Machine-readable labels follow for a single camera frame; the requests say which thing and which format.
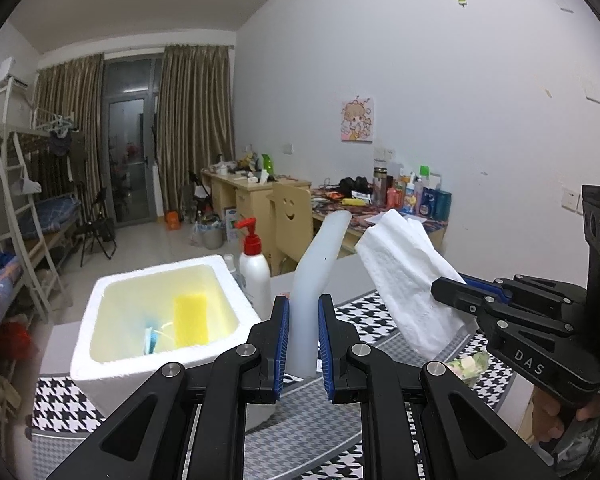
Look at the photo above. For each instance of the small white wall switch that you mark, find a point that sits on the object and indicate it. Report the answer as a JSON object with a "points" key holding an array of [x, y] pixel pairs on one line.
{"points": [[287, 149]]}

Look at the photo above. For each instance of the black folding chair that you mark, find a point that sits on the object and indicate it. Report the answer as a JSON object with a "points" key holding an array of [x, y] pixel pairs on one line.
{"points": [[97, 230]]}

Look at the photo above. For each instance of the orange floor item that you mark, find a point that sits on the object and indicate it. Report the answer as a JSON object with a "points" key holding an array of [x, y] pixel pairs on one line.
{"points": [[172, 220]]}

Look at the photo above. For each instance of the person's right hand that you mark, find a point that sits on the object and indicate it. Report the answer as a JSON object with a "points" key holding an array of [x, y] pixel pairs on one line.
{"points": [[547, 415]]}

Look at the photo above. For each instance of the red cloth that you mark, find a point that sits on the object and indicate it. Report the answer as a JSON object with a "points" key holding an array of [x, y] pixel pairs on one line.
{"points": [[15, 340]]}

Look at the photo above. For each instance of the wooden smiley chair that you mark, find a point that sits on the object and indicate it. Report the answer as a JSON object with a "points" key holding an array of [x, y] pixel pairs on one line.
{"points": [[290, 225]]}

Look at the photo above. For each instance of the black headphones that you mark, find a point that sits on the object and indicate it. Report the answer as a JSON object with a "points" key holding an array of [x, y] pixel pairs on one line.
{"points": [[355, 186]]}

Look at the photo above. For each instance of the cartoon wall poster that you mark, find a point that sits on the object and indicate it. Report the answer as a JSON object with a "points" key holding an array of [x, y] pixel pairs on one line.
{"points": [[357, 120]]}

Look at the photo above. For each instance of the dark hanging garment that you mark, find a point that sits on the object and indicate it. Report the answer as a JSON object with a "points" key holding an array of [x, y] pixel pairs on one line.
{"points": [[60, 144]]}

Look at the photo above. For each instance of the yellow packet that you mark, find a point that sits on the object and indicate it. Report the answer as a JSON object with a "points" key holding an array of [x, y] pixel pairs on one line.
{"points": [[352, 201]]}

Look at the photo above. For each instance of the light wooden desk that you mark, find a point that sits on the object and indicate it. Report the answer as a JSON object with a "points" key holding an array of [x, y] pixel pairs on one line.
{"points": [[225, 192]]}

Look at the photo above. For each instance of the white foam box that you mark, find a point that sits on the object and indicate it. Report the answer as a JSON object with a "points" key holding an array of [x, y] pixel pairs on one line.
{"points": [[105, 375]]}

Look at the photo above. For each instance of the glass balcony door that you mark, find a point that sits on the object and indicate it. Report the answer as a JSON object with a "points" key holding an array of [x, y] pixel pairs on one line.
{"points": [[130, 140]]}

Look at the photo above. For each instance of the translucent white soft tube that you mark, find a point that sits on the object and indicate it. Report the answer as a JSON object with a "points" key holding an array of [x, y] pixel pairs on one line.
{"points": [[310, 280]]}

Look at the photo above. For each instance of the green white plastic packet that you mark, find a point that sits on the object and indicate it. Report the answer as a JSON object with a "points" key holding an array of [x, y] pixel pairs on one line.
{"points": [[467, 366]]}

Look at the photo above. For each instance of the green capped bottle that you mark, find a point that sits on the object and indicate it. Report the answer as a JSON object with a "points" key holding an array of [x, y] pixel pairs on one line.
{"points": [[424, 172]]}

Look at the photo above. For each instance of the teal bottle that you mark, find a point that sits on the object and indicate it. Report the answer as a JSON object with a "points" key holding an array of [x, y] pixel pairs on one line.
{"points": [[442, 205]]}

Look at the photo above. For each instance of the dark blue bottle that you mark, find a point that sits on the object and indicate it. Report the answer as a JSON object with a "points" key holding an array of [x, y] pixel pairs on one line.
{"points": [[427, 202]]}

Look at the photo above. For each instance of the white metal bunk bed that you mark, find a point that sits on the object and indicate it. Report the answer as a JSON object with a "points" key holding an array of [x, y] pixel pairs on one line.
{"points": [[55, 122], [25, 240]]}

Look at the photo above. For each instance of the yellow sponge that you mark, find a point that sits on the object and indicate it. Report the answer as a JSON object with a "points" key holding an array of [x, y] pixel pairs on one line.
{"points": [[191, 320]]}

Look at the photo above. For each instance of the houndstooth table mat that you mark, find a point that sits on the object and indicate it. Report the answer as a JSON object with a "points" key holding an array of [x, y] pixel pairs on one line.
{"points": [[70, 405]]}

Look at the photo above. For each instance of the blue mattress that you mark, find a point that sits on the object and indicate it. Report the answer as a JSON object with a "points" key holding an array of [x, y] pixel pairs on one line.
{"points": [[55, 212]]}

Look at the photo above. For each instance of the red bottle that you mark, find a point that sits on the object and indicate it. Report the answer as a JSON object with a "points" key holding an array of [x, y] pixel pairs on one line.
{"points": [[395, 198]]}

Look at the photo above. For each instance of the wooden desk with patterned cover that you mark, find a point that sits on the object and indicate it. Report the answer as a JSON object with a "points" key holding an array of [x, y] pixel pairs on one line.
{"points": [[437, 237]]}

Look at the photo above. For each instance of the blue white carton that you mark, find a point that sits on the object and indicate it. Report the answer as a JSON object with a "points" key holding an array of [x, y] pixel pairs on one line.
{"points": [[232, 225]]}

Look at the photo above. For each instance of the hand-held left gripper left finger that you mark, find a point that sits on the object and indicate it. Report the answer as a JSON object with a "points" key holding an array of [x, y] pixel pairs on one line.
{"points": [[282, 350]]}

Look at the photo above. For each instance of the white lotion pump bottle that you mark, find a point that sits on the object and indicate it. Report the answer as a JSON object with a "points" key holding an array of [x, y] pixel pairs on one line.
{"points": [[255, 280]]}

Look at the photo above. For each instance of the white air conditioner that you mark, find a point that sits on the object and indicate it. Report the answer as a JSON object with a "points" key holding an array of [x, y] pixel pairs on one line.
{"points": [[11, 72]]}

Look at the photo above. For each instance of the grey bucket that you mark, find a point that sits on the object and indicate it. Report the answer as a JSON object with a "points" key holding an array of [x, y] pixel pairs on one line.
{"points": [[212, 235]]}

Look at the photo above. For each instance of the white blue bottle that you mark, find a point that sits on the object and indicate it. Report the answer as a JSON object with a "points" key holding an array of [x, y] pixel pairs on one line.
{"points": [[411, 195]]}

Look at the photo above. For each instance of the dark thermos bottle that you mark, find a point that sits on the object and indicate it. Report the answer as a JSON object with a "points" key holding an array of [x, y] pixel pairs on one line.
{"points": [[379, 185]]}

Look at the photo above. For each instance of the white double wall socket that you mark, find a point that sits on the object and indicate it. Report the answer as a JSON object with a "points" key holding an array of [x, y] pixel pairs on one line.
{"points": [[383, 153]]}

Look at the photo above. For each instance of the white paper towel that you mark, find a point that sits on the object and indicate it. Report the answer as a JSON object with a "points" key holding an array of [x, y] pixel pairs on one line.
{"points": [[405, 280]]}

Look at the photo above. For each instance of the brown curtain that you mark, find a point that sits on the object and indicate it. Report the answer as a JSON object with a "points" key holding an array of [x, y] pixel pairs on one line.
{"points": [[75, 130], [195, 125]]}

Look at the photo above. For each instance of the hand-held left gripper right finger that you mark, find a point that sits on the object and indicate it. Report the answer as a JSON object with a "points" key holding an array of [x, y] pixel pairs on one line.
{"points": [[325, 350]]}

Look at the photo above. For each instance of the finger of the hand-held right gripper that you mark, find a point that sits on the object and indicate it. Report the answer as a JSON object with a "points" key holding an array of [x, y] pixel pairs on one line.
{"points": [[545, 291], [480, 307]]}

